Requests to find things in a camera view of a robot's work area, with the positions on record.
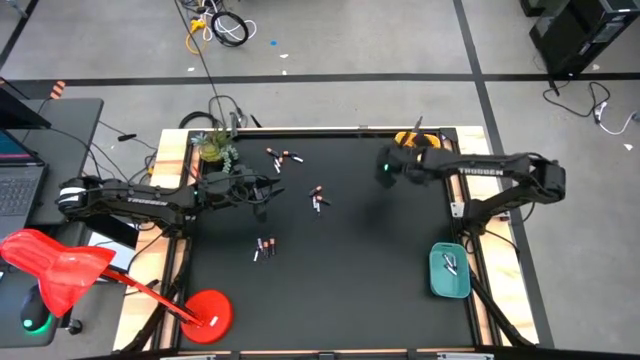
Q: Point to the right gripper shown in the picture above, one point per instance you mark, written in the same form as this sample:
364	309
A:
389	167

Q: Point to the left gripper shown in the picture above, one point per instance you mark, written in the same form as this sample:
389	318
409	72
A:
235	186

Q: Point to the black copper-top battery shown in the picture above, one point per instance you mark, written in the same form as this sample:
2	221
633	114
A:
266	248
324	201
288	153
273	152
315	190
272	245

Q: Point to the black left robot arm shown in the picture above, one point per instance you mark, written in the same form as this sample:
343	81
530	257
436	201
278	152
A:
150	201

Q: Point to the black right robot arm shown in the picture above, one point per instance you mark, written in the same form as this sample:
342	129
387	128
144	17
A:
480	170

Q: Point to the yellow plastic bin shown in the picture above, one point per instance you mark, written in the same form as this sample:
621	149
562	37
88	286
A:
401	140

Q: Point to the thin grey antenna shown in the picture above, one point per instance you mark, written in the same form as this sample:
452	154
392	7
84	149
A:
417	124

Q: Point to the potted succulent plant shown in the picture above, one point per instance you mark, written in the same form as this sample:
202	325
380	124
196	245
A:
212	150

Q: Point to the teal plastic bin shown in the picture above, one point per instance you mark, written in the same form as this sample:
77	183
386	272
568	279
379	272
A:
450	287

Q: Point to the white tablet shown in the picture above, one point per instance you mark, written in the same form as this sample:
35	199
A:
120	255

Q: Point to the black desk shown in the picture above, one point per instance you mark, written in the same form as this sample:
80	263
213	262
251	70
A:
70	145

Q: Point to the dark grey side desk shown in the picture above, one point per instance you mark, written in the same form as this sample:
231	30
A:
90	320

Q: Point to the red desk lamp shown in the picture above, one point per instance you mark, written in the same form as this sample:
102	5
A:
60	270

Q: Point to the black cabinet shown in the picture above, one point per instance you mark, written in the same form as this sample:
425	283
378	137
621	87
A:
575	35

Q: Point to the orange striped marker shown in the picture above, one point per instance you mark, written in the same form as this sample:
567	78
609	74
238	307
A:
58	90

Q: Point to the black round knob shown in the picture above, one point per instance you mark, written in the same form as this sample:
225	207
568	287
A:
75	327

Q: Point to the black laptop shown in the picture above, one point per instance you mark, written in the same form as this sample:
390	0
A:
20	190

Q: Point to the black computer mouse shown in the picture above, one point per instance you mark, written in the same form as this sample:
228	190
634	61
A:
32	310

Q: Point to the black monitor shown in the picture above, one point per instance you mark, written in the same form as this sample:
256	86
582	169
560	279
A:
15	112

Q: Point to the black metal table frame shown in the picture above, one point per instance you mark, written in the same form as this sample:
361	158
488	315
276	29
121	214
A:
350	134

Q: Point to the white metal bracket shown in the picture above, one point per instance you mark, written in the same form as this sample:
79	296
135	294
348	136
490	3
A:
456	210

